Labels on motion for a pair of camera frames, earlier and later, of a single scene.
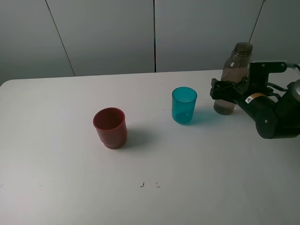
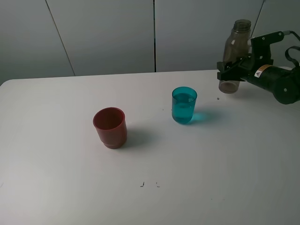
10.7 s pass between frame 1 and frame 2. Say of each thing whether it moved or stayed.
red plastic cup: stayed
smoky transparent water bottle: moved
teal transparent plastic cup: stayed
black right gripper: moved
